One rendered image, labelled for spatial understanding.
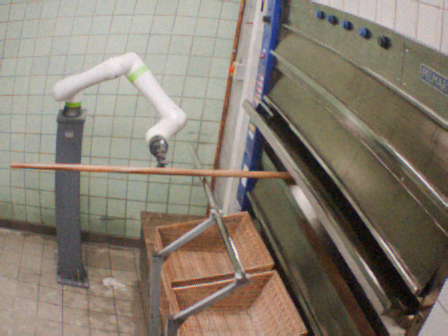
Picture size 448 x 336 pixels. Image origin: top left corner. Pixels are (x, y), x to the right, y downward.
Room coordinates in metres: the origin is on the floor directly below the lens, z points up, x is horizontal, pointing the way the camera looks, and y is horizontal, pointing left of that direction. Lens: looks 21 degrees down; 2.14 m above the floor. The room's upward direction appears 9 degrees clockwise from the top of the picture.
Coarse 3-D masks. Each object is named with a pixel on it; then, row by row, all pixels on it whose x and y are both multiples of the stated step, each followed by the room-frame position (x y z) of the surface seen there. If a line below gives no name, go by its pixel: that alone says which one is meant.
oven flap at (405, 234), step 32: (288, 96) 2.55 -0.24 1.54; (320, 128) 2.12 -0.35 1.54; (320, 160) 1.94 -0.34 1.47; (352, 160) 1.78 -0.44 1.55; (352, 192) 1.66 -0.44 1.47; (384, 192) 1.49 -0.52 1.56; (384, 224) 1.39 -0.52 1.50; (416, 224) 1.24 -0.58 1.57; (416, 256) 1.15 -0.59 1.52; (416, 288) 1.04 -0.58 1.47
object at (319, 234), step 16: (272, 160) 2.64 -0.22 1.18; (288, 192) 2.32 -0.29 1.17; (304, 208) 2.14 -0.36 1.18; (304, 224) 2.05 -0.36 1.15; (320, 224) 2.00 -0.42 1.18; (320, 240) 1.86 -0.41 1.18; (336, 256) 1.73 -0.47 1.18; (336, 272) 1.63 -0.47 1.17; (352, 272) 1.61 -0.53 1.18; (352, 288) 1.49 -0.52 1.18; (352, 304) 1.42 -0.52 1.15; (368, 304) 1.38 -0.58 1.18; (368, 320) 1.27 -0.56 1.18
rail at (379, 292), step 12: (252, 108) 2.58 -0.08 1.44; (264, 120) 2.41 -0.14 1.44; (276, 144) 2.16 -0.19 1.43; (288, 156) 2.01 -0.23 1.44; (300, 168) 1.90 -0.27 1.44; (312, 192) 1.72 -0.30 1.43; (324, 204) 1.61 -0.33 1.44; (336, 228) 1.46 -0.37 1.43; (348, 240) 1.37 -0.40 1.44; (360, 264) 1.23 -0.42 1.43; (372, 276) 1.16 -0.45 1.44; (372, 288) 1.11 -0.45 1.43; (384, 300) 1.03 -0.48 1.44
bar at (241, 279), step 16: (192, 144) 2.70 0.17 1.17; (192, 160) 2.54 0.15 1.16; (208, 192) 2.17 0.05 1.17; (208, 224) 2.00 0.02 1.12; (224, 224) 1.91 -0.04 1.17; (176, 240) 1.98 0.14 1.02; (224, 240) 1.79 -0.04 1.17; (160, 256) 1.94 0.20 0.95; (160, 272) 1.94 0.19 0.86; (240, 272) 1.56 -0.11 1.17; (160, 288) 1.95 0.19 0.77; (224, 288) 1.54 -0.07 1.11; (208, 304) 1.51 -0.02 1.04; (176, 320) 1.48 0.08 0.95
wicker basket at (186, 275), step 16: (176, 224) 2.63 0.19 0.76; (192, 224) 2.65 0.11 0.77; (240, 224) 2.71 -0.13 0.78; (160, 240) 2.46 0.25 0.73; (240, 240) 2.62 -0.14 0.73; (256, 240) 2.46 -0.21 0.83; (176, 256) 2.57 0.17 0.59; (192, 256) 2.61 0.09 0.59; (208, 256) 2.64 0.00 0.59; (224, 256) 2.66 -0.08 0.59; (240, 256) 2.53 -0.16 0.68; (256, 256) 2.38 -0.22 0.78; (176, 272) 2.40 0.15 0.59; (192, 272) 2.43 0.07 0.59; (208, 272) 2.46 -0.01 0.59; (224, 272) 2.49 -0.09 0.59; (256, 272) 2.19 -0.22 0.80; (240, 288) 2.17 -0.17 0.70
